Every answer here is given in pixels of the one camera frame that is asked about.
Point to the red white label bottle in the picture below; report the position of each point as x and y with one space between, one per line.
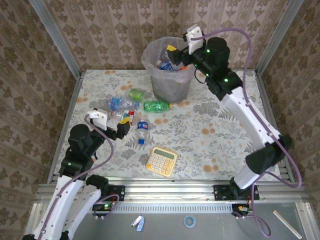
131 116

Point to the dark blue label cola bottle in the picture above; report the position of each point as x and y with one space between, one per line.
142 127

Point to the large clear bottle blue label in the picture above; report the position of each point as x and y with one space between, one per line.
116 105

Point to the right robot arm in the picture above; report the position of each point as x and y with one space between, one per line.
245 112

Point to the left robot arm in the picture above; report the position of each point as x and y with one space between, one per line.
85 207

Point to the translucent plastic bin liner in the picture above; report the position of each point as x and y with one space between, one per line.
147 60

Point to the grey mesh waste bin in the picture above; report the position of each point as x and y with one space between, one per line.
170 90

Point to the light green label bottle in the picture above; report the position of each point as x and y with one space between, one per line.
136 94

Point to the dark green bottle yellow cap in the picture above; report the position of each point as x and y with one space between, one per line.
156 106

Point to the yellow calculator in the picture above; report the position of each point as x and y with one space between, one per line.
161 162

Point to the small circuit board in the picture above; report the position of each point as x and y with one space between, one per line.
240 208
100 208

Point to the aluminium extrusion beam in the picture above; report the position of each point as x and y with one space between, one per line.
170 190

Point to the blue white stapler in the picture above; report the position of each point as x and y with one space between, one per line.
139 223

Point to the blue tape roll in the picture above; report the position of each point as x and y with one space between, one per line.
184 221

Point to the grey metal shelf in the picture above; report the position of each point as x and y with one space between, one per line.
220 225

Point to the white flat stick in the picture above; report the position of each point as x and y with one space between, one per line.
287 224

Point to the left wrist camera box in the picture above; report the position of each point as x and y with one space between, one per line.
100 117

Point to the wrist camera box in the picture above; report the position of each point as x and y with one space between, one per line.
195 37
100 117

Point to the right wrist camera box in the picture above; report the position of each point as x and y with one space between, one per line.
195 37

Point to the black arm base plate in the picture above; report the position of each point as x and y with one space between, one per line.
220 192
120 192

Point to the aluminium frame post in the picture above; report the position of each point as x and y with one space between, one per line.
56 37
276 37

